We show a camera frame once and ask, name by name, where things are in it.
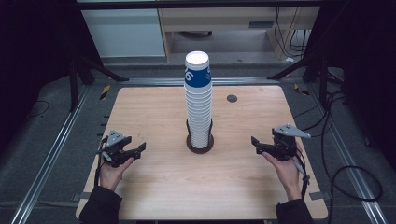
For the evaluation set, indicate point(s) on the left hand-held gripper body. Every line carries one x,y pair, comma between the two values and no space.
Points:
113,146

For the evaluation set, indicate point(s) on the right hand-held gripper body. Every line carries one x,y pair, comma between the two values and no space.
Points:
285,144

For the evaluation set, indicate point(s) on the black cup holder stand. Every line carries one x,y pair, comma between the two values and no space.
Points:
200,150

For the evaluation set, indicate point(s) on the stack of white paper cups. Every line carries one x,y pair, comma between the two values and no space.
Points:
199,118

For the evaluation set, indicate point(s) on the person's left hand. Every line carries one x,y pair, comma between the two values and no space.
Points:
110,175

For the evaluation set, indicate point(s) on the person's right hand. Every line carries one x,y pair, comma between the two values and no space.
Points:
289,177

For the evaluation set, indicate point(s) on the grey round table grommet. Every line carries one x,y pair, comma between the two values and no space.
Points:
232,98

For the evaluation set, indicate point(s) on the yellow black tape strip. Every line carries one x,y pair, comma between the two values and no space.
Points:
105,92
301,90

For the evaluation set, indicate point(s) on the grey tape patch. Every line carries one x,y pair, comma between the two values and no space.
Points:
83,196
319,195

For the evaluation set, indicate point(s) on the black metal stand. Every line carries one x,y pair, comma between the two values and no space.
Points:
322,77
73,84

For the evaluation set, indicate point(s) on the small white floor object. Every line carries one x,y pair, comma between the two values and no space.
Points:
289,59

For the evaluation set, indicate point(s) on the white cabinet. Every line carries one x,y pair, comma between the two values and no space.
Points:
124,34

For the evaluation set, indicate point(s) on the light wooden desk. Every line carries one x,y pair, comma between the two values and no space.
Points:
218,18

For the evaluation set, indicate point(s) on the silver metal floor rail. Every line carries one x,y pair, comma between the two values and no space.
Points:
155,81
351,174
46,161

